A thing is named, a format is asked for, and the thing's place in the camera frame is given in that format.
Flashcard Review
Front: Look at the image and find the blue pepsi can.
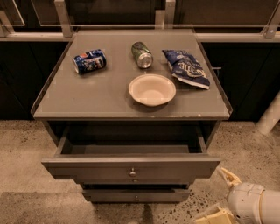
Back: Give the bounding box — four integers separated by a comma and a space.
73, 49, 107, 75

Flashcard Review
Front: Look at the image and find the white paper bowl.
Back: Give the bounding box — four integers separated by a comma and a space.
129, 74, 176, 107

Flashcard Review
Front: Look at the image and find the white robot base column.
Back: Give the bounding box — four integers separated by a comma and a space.
255, 91, 280, 135

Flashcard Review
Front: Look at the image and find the grey drawer cabinet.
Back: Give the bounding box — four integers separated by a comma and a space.
30, 28, 234, 204

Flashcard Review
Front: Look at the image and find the grey bottom drawer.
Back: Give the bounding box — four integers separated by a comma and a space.
82, 188, 190, 203

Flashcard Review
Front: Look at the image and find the green soda can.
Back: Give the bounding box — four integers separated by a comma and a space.
131, 42, 153, 69

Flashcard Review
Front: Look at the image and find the blue chip bag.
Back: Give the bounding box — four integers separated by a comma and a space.
163, 50, 210, 90

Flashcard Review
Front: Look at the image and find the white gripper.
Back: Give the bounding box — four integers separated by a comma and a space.
193, 167, 264, 224

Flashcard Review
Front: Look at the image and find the grey top drawer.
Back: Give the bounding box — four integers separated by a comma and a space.
42, 123, 221, 184

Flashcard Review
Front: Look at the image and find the metal railing with glass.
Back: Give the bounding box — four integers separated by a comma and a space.
0, 0, 280, 42

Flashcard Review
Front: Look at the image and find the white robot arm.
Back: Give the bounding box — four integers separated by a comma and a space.
192, 167, 280, 224

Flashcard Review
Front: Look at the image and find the grey drawer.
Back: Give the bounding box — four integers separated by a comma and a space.
81, 179, 190, 189
42, 123, 221, 184
82, 188, 190, 203

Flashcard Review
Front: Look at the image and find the grey middle drawer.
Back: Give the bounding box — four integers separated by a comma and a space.
81, 179, 190, 189

